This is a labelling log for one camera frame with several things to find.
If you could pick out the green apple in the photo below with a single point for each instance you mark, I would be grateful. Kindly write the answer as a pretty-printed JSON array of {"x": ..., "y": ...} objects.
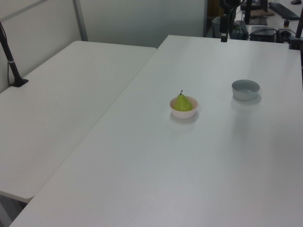
[{"x": 182, "y": 104}]

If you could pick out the pink bowl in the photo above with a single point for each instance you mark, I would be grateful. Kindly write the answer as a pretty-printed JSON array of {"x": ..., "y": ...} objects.
[{"x": 183, "y": 115}]

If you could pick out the black pole with white band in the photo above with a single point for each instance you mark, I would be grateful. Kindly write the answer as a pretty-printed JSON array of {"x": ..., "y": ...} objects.
[{"x": 11, "y": 63}]

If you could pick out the white side table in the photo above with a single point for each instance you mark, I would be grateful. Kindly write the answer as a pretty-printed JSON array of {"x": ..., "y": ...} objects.
[{"x": 59, "y": 106}]

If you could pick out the black monitor stand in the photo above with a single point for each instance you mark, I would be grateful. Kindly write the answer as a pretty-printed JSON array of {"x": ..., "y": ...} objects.
[{"x": 256, "y": 21}]

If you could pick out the black computer box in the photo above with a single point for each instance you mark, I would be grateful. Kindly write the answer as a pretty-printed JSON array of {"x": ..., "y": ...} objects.
[{"x": 262, "y": 34}]

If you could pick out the gray metal partition post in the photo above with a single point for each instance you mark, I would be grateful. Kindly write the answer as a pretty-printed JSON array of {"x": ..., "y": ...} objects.
[{"x": 80, "y": 21}]

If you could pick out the black camera stand pole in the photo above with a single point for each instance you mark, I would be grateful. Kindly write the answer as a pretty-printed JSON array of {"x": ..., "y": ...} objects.
[{"x": 298, "y": 30}]

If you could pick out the gray bowl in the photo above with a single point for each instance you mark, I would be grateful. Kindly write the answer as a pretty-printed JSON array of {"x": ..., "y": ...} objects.
[{"x": 243, "y": 95}]

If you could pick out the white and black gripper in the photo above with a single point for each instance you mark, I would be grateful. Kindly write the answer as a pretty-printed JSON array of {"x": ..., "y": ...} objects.
[{"x": 229, "y": 3}]

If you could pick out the black keyboard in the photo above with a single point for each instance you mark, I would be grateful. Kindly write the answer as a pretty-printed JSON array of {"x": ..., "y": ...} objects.
[{"x": 284, "y": 10}]

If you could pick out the gray waste bin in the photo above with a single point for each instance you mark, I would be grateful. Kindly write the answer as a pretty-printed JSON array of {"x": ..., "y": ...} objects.
[{"x": 216, "y": 27}]

